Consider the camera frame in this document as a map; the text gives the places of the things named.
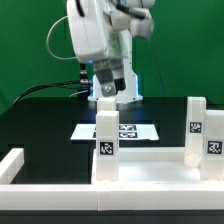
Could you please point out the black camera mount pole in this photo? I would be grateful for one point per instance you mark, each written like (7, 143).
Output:
(83, 75)

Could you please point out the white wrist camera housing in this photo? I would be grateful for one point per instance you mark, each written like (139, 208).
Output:
(141, 23)

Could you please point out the white front fence rail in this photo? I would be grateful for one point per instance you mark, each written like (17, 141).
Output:
(204, 196)

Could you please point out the fiducial marker sheet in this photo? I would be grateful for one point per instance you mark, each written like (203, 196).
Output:
(126, 132)

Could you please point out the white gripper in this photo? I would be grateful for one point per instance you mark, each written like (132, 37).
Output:
(94, 40)

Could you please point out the white left fence rail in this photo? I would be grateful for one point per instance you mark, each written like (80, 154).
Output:
(11, 165)

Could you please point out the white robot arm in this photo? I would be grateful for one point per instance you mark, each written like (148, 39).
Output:
(120, 15)

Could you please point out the white fence rail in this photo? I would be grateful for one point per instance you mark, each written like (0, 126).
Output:
(11, 165)
(204, 196)

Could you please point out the white desk top tray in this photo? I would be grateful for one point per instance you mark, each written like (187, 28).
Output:
(155, 164)

